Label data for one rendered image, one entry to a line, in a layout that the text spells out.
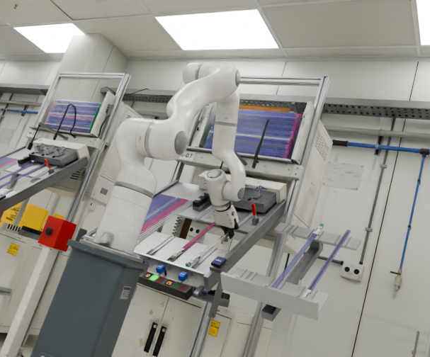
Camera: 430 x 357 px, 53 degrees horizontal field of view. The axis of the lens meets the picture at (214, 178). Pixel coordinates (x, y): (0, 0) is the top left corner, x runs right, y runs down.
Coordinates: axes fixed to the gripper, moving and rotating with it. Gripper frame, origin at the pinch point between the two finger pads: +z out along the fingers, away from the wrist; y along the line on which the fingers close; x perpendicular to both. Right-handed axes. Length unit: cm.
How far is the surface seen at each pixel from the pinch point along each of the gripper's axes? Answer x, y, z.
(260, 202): -23.9, -2.4, 0.1
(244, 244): 4.0, -10.2, -0.5
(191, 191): -28, 44, 8
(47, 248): 36, 95, 11
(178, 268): 31.2, 2.3, -7.0
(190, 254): 20.4, 5.1, -3.6
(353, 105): -207, 20, 42
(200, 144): -52, 52, -7
